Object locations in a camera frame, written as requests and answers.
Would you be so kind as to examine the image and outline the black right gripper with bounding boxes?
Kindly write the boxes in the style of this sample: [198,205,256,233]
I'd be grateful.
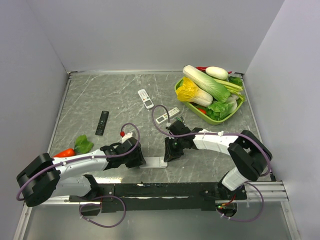
[164,136,185,163]

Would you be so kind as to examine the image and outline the white remote control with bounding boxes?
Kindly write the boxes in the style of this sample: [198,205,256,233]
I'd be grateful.
[139,156,168,169]

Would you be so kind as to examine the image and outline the black remote control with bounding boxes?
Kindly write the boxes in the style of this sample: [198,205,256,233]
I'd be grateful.
[95,110,109,136]

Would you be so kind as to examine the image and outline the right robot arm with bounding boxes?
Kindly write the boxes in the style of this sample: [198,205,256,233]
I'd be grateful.
[164,120,272,199]

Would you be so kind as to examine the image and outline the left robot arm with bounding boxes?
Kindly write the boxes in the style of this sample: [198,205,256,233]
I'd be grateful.
[16,137,144,207]

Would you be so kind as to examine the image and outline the small white button remote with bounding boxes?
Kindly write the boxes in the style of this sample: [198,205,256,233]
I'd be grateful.
[155,107,180,124]

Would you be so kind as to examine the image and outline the white remote with screen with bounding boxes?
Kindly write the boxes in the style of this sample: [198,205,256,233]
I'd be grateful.
[138,89,154,110]

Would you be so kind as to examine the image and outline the green plastic tray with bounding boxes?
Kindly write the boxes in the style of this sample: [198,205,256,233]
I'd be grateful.
[174,77,245,125]

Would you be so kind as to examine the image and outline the green leaf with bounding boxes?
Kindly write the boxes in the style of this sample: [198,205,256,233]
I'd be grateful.
[73,134,94,154]

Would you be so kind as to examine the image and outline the green lettuce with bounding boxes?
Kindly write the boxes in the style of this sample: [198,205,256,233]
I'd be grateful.
[206,97,238,121]

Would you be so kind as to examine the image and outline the yellow napa cabbage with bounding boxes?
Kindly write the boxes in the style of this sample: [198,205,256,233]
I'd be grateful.
[175,77,213,107]

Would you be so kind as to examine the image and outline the orange carrot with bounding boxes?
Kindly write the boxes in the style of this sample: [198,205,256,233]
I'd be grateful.
[53,148,76,158]

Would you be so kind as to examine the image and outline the green napa cabbage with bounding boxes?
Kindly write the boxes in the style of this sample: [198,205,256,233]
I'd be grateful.
[182,65,231,103]

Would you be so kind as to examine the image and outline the green celery stalks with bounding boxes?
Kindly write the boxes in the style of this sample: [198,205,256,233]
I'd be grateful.
[214,76,245,101]

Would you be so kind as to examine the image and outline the red chili pepper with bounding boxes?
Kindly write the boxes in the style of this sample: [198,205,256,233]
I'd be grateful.
[196,66,208,72]

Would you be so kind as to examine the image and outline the white radish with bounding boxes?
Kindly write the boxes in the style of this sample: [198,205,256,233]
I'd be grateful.
[205,66,229,80]

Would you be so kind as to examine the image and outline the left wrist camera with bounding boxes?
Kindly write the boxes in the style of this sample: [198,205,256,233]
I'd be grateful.
[120,131,136,143]

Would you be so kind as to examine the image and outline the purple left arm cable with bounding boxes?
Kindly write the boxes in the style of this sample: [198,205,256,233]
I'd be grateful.
[16,122,141,202]

